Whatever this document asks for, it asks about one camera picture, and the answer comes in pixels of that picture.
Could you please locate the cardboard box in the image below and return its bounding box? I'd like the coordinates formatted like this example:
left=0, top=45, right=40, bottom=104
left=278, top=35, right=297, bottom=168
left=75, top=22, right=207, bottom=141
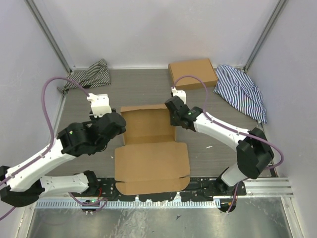
left=168, top=58, right=218, bottom=90
left=114, top=105, right=190, bottom=195

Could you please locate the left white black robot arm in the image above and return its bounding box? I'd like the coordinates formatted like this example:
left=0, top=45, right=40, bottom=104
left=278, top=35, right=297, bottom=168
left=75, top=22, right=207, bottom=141
left=0, top=110, right=126, bottom=207

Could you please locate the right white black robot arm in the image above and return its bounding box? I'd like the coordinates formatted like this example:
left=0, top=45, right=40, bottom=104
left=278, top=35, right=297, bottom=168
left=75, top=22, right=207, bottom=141
left=165, top=96, right=274, bottom=196

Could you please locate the folded closed cardboard box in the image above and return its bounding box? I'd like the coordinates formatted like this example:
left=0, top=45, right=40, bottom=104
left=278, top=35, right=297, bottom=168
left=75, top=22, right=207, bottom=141
left=168, top=58, right=218, bottom=90

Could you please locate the blue white striped cloth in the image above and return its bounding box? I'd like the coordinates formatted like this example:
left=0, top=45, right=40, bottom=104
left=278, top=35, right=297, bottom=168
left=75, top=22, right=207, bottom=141
left=214, top=65, right=267, bottom=124

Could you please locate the grey striped cloth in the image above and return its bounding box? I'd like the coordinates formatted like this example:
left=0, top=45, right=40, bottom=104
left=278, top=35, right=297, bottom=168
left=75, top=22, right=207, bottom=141
left=66, top=59, right=111, bottom=89

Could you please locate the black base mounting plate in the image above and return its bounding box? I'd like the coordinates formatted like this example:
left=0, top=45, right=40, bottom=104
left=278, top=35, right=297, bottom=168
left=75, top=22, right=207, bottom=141
left=70, top=177, right=248, bottom=202

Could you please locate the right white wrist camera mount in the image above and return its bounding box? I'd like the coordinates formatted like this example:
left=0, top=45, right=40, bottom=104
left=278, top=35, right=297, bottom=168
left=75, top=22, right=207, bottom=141
left=171, top=87, right=187, bottom=104

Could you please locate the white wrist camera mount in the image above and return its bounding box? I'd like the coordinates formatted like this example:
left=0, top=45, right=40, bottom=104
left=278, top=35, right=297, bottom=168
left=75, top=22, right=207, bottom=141
left=171, top=87, right=187, bottom=104
left=87, top=93, right=112, bottom=118

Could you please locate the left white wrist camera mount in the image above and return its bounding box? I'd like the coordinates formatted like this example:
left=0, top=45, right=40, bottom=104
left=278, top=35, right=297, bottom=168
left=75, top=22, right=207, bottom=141
left=87, top=93, right=112, bottom=118

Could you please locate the slotted grey cable duct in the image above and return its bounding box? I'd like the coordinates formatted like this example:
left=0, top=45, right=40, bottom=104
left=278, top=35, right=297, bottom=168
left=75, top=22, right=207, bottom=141
left=35, top=198, right=220, bottom=210

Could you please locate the left aluminium corner post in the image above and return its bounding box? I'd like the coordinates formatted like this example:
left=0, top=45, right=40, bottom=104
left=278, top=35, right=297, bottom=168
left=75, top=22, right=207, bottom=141
left=24, top=0, right=72, bottom=74

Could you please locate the aluminium corner post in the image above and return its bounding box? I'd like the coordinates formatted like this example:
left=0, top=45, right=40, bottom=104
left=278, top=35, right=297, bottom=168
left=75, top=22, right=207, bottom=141
left=243, top=0, right=288, bottom=73
left=24, top=0, right=72, bottom=74

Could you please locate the aluminium front rail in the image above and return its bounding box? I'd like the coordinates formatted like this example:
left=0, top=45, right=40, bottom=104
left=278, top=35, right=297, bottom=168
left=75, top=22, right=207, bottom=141
left=24, top=177, right=294, bottom=199

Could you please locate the right aluminium corner post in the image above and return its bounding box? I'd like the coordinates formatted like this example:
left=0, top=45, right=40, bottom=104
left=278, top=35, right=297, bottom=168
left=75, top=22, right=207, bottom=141
left=243, top=0, right=288, bottom=73

